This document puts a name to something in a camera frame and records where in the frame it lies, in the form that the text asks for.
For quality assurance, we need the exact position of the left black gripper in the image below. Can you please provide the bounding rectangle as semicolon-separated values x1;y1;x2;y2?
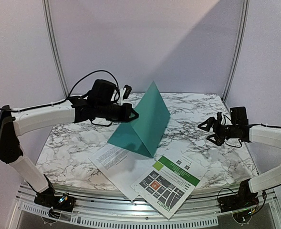
96;101;139;123

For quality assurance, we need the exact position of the teal file folder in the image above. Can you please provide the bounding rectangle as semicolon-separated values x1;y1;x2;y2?
107;82;170;158

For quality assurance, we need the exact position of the green map flyer sheet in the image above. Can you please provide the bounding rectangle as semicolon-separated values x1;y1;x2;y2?
131;153;207;219

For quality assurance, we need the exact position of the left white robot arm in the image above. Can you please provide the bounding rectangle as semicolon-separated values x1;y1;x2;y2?
0;79;139;207

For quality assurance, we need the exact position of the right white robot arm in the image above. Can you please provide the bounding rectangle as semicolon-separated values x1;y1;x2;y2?
198;106;281;208

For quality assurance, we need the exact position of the white text paper sheet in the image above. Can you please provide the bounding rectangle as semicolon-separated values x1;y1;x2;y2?
89;144;155;201

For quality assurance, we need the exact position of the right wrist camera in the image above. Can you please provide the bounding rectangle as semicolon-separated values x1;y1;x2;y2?
217;112;226;125

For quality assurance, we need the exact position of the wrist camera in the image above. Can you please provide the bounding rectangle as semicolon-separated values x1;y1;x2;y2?
217;112;226;125
117;84;132;105

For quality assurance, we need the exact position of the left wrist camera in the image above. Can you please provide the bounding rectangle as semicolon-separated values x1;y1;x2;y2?
117;84;132;105

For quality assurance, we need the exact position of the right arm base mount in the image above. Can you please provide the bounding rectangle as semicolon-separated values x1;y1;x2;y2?
217;187;267;216

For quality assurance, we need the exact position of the aluminium front rail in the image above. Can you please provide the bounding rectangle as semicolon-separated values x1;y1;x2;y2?
9;184;281;229

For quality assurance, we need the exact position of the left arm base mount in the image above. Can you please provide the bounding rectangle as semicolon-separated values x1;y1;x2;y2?
34;192;76;212

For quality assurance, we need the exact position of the left aluminium frame post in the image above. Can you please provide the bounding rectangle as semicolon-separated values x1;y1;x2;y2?
42;0;69;96

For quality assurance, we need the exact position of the aluminium frame post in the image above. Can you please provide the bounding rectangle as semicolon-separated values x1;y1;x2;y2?
221;0;250;103
42;0;69;96

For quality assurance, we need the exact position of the right aluminium frame post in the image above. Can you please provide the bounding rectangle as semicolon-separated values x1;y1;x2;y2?
221;0;250;103

